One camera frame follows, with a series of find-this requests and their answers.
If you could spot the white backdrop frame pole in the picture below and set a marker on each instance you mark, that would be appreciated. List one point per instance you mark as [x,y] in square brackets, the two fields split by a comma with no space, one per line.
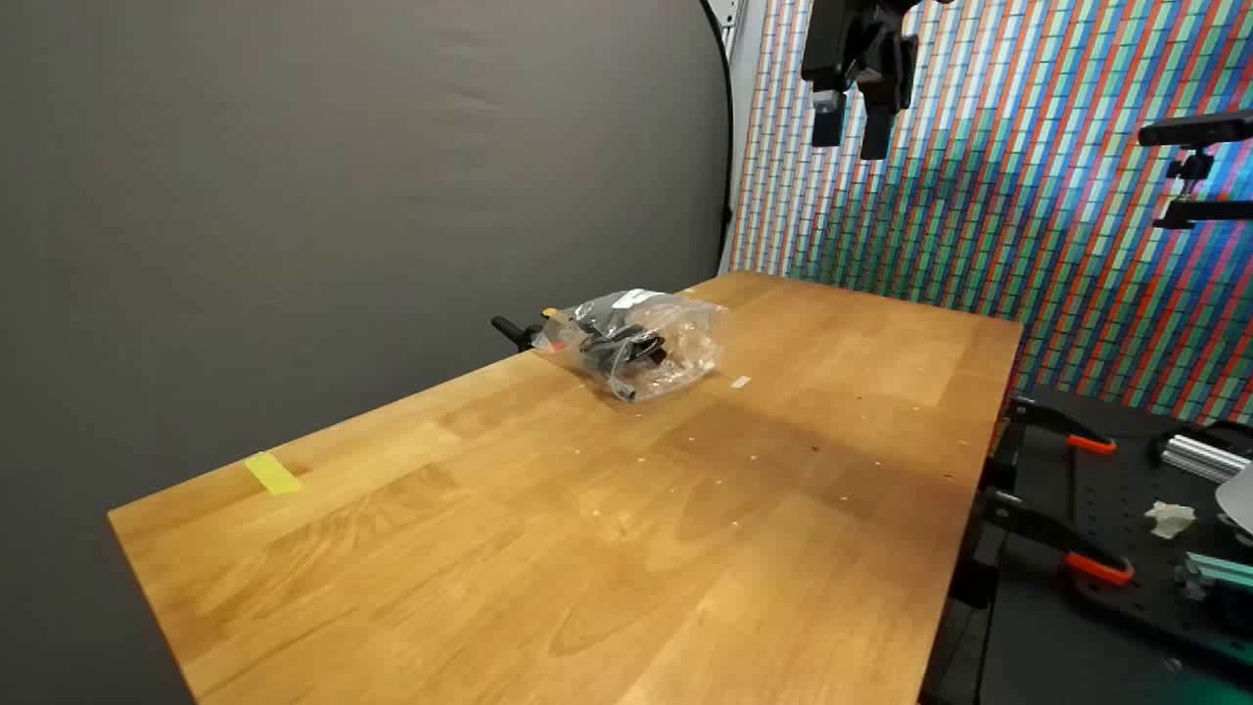
[743,118]

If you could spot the black perforated side table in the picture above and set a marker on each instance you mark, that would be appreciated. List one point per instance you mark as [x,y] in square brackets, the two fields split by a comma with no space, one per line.
[1108,629]

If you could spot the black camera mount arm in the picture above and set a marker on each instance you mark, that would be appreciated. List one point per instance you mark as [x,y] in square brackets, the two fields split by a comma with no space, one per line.
[1195,133]

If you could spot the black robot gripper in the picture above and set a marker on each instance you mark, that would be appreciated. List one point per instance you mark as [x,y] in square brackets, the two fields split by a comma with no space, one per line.
[855,32]

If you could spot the black orange marker pen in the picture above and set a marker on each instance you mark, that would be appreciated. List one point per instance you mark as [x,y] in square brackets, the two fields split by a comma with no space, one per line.
[516,330]

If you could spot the small white crumpled object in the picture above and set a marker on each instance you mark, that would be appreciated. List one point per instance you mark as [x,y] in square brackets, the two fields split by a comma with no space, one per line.
[1174,519]

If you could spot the teal metal bar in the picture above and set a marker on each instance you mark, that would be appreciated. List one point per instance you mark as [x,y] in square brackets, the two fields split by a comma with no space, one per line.
[1219,568]

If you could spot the clear plastic bag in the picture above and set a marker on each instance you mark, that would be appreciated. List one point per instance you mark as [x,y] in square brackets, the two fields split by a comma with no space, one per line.
[680,325]

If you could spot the white round disc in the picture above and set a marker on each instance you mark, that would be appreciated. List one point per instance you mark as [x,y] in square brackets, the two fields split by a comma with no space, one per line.
[1239,504]

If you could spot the yellow tape strip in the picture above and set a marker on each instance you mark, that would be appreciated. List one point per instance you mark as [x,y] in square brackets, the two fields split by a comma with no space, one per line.
[270,474]

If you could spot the silver aluminium extrusion piece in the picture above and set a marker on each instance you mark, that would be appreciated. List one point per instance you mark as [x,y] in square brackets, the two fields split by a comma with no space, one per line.
[1204,455]

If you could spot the grey fabric backdrop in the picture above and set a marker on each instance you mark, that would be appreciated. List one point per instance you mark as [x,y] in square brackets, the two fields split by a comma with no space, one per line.
[327,196]

